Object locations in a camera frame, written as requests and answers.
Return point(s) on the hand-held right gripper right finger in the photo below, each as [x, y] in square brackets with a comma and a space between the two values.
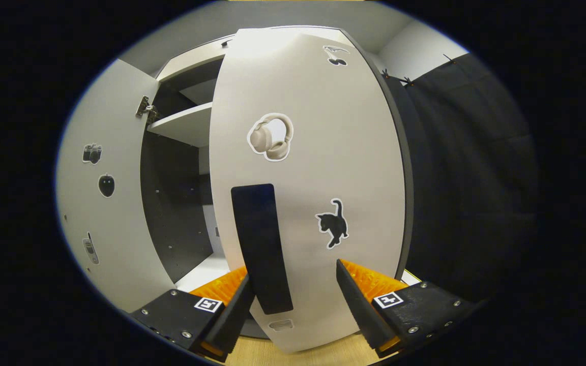
[361, 310]

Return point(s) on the black backdrop cloth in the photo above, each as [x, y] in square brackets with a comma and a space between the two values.
[471, 178]

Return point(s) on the cabinet door with cat sticker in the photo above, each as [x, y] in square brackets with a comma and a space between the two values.
[323, 162]

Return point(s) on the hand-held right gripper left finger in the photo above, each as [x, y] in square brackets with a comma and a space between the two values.
[222, 325]

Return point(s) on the metal door hinge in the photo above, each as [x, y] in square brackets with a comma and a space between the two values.
[145, 109]

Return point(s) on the white cabinet shelf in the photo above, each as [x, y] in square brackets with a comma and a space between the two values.
[186, 127]

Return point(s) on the cabinet door with camera sticker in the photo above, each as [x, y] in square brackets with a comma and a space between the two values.
[115, 234]

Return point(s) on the white cabinet drawer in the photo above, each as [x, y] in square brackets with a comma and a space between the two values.
[191, 61]

